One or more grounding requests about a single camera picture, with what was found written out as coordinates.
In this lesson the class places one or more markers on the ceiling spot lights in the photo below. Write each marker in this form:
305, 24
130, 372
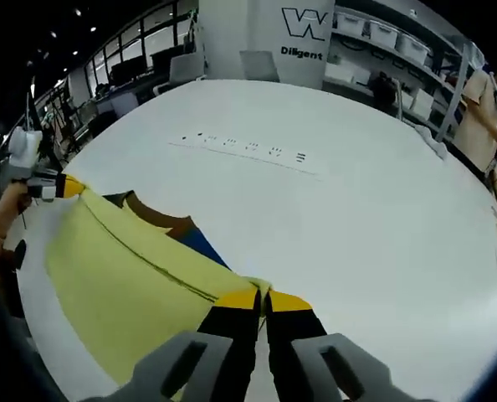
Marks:
78, 12

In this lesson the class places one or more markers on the small white appliance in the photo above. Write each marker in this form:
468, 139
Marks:
161, 88

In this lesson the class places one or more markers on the metal storage shelf rack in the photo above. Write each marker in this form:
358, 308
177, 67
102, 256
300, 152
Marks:
457, 84

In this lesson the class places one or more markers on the white crumpled cloth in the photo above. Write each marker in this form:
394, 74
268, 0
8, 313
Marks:
430, 142

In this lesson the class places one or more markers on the grey chair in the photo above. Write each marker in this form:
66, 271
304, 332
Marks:
259, 66
188, 69

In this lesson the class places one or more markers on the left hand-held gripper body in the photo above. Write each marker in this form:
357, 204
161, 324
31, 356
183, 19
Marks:
24, 151

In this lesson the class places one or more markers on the black oval device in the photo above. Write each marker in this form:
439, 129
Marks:
20, 253

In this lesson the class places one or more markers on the black computer monitor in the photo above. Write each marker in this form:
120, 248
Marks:
167, 59
127, 70

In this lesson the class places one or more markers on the yellow blue grey garment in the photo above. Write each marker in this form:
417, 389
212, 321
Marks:
127, 285

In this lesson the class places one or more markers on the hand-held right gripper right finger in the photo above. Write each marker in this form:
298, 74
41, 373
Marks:
315, 364

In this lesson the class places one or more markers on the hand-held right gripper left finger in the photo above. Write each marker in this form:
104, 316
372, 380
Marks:
190, 364

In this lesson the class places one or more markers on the black backpack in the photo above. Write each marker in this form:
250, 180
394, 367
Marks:
384, 90

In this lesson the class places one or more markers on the person's left hand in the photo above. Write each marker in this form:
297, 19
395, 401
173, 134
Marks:
16, 199

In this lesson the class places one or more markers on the rows of white storage bins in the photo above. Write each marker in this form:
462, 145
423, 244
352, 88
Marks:
384, 33

